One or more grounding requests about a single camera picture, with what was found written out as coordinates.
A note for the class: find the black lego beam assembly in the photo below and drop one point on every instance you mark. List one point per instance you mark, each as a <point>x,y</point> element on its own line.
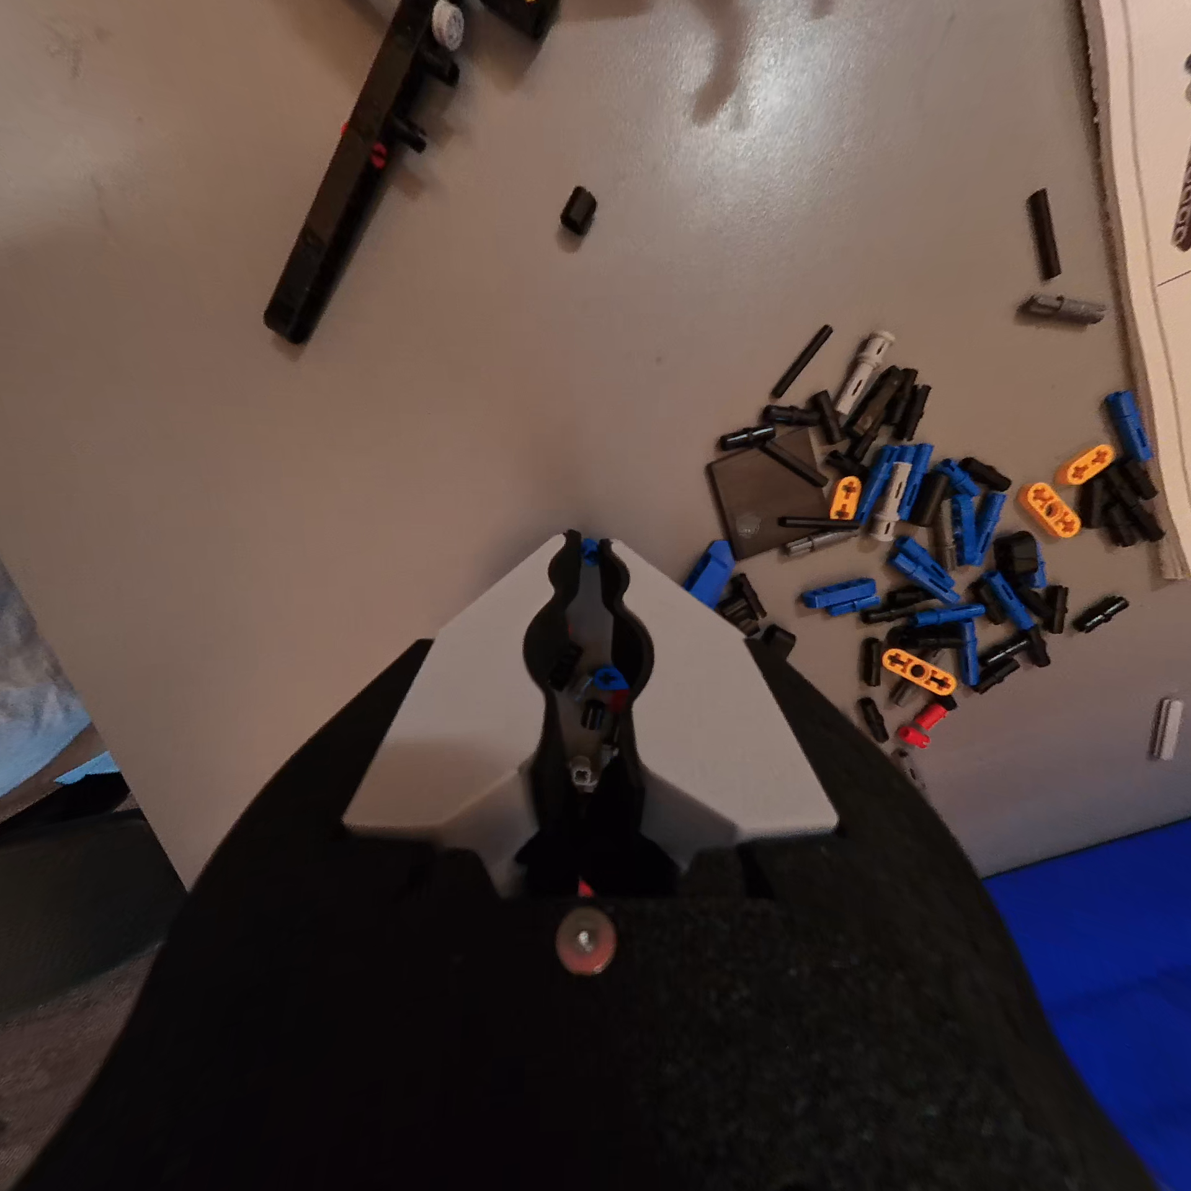
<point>353,176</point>

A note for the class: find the pile of small lego pieces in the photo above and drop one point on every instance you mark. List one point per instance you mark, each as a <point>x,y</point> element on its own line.
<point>930,539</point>

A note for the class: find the blue plastic bin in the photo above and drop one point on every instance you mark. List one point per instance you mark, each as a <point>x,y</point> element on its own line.
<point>1097,977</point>

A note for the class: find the grey lego axle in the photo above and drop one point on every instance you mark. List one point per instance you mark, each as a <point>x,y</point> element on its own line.
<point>1165,727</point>

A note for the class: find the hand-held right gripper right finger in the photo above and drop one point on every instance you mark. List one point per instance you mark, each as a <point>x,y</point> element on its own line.
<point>726,734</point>

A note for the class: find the dark lego pin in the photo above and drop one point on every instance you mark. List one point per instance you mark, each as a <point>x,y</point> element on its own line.
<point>1060,309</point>

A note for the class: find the black lego bush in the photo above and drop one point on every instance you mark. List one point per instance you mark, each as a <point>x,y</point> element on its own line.
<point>577,210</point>

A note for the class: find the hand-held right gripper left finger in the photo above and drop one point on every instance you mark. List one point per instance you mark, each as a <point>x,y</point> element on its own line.
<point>446,734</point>

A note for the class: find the blue lego pin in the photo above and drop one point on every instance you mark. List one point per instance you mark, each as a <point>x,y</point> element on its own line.
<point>591,550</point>

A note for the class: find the black lego pin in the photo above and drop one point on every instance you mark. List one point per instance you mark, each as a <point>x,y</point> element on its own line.
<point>1043,232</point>

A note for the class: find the open lego instruction booklet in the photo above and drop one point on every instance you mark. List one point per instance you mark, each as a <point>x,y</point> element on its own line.
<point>1144,186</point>

